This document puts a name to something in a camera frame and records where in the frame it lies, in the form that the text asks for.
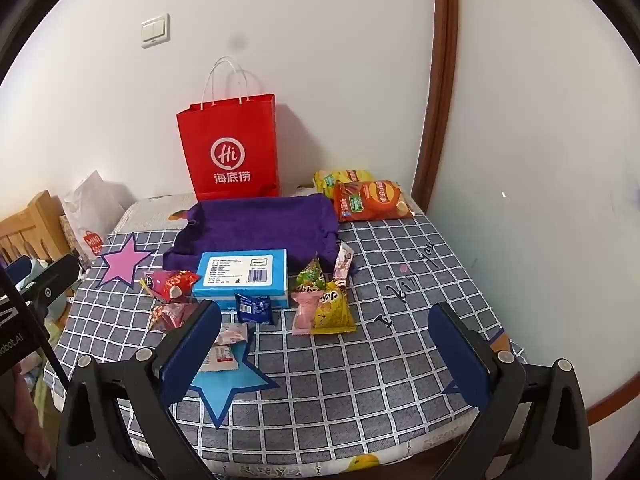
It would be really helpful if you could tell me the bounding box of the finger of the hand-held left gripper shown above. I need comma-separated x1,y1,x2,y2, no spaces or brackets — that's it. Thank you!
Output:
0,256,32,288
17,254,82,323

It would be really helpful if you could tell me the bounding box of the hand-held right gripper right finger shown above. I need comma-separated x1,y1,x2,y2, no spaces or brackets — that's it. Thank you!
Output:
428,301,593,480

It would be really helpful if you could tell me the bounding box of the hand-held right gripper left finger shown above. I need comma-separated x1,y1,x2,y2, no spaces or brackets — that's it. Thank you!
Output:
56,300,223,480

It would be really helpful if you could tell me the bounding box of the pink white snack packet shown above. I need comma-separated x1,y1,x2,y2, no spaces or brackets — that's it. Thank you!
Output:
201,322,249,372

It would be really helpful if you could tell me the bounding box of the red candy packet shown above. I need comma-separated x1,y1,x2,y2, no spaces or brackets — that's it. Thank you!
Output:
149,302,198,335

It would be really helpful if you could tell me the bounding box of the red cartoon snack packet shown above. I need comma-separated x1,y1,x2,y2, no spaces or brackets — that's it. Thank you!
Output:
140,269,201,303

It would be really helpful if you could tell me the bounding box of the dark blue snack packet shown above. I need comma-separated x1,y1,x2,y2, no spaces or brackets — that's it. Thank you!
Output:
235,292,275,326

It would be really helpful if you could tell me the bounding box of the small pink candy packet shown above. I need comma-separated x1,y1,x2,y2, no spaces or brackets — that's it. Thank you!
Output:
291,291,326,336

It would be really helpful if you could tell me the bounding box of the yellow triangular snack packet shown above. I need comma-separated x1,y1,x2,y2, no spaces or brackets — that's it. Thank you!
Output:
311,280,357,336

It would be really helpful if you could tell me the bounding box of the green snack packet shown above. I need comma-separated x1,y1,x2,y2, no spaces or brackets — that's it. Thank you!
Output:
294,256,327,293

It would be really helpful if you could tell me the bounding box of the pink white cartoon packet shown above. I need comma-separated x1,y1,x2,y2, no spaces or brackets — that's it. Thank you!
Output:
331,241,355,281

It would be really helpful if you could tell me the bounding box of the purple fabric tray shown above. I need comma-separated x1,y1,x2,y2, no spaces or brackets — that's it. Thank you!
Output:
162,192,358,276

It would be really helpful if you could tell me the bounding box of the pile of small clutter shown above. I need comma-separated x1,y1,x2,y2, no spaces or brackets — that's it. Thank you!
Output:
15,257,76,343

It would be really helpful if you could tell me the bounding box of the wooden chair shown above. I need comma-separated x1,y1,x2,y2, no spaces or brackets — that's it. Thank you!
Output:
0,190,68,266

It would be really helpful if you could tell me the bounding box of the blue paper star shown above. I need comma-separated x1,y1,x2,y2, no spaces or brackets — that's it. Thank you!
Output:
187,340,281,431

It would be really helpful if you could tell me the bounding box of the pink paper star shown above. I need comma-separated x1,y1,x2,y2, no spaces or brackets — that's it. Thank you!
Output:
96,232,157,290

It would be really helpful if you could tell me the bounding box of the white plastic bag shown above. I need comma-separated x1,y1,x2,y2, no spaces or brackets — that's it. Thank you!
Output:
60,170,126,271

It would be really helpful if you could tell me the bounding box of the light blue cardboard box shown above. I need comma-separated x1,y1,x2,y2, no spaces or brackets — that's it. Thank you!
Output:
192,248,290,311

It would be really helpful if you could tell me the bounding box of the grey checked blanket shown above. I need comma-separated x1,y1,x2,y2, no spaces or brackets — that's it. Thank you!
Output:
42,212,526,466

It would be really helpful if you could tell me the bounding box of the brown wooden baseboard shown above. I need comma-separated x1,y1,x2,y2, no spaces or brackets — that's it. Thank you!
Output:
585,355,640,428

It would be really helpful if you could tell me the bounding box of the orange chips bag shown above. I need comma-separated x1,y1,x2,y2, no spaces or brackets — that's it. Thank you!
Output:
332,180,417,223

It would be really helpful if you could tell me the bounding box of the yellow chips bag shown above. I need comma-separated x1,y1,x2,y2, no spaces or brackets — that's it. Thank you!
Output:
313,169,375,200

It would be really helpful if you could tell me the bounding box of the red paper shopping bag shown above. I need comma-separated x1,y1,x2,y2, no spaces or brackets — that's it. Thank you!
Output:
176,57,281,202

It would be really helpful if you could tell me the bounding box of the brown wooden door frame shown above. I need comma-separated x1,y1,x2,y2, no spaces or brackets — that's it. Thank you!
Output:
409,0,460,211

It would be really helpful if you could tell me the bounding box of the white wall light switch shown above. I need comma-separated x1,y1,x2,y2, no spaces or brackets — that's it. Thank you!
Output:
140,14,171,50

